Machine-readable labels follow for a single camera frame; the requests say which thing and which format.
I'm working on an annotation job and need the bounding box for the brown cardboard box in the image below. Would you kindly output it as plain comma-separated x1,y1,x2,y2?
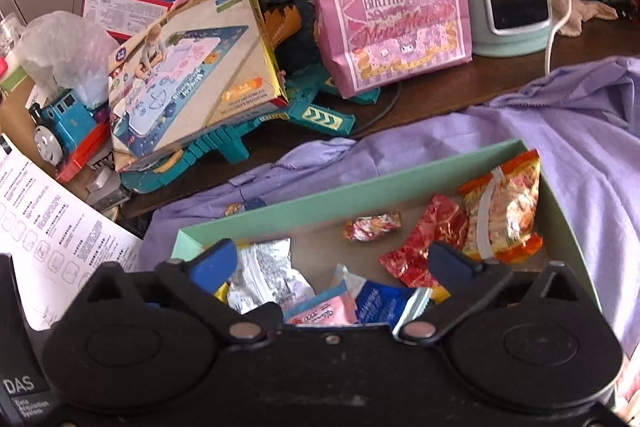
0,77,56,148

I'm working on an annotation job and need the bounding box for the mint green cardboard box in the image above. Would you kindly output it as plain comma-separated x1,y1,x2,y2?
171,138,603,315

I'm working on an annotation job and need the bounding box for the small colourful candy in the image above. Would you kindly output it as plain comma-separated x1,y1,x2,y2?
342,212,404,244

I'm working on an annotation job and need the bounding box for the white instruction sheet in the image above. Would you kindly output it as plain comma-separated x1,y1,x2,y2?
0,134,144,333

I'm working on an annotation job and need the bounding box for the red white carton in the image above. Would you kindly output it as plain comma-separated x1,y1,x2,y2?
81,0,182,44

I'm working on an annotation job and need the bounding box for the glass jar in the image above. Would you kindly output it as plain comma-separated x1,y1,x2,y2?
0,12,27,58

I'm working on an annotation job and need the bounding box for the pink paper gift bag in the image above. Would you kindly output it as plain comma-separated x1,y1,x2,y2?
287,0,474,98

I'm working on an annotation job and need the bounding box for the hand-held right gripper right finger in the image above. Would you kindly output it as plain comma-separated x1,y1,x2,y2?
398,241,598,344

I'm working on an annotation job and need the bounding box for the dark dinosaur toy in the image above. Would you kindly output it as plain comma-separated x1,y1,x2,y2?
250,0,322,75

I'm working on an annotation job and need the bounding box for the pink snack packet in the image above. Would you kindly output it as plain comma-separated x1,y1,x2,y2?
286,279,360,326

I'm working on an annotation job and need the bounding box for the black white small box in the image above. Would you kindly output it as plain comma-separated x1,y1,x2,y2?
84,151,132,212

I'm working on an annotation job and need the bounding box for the teal toy launcher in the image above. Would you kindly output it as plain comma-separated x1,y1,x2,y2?
119,86,382,195

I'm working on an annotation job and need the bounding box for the red patterned foil packet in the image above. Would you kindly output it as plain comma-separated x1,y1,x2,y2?
378,194,469,289

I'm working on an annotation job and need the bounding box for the clear plastic bag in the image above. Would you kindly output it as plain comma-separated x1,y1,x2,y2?
19,10,122,104

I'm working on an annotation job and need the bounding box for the blue toy train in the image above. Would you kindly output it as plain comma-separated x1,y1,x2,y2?
28,88,110,166

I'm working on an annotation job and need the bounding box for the orange white-banded noodle snack packet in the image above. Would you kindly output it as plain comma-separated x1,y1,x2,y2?
458,149,544,264

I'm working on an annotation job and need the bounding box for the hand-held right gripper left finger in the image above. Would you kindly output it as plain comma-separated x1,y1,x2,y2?
75,239,267,344

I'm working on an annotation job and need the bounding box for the white cable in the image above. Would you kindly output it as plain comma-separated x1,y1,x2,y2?
542,0,587,75

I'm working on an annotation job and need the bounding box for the doodle mat toy box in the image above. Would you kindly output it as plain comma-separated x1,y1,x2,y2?
107,0,291,172

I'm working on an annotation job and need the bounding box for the beige cloth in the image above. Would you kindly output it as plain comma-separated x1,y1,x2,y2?
547,0,619,38

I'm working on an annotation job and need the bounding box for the silver snack packet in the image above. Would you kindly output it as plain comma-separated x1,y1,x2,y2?
227,238,317,315

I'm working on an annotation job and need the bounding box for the blue snack packet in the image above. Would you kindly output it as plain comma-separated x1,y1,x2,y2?
350,279,433,340

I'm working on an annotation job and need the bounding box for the purple floral blanket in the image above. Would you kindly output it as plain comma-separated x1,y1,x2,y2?
137,56,640,408

